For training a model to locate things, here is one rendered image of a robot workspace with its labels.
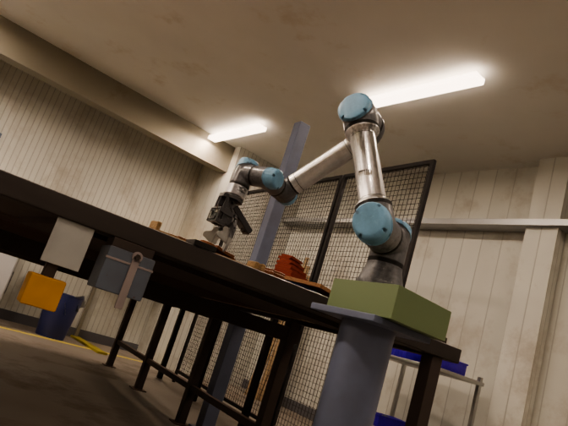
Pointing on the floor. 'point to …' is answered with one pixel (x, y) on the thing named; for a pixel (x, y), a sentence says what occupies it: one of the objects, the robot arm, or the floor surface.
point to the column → (357, 366)
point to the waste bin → (46, 324)
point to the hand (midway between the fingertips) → (217, 250)
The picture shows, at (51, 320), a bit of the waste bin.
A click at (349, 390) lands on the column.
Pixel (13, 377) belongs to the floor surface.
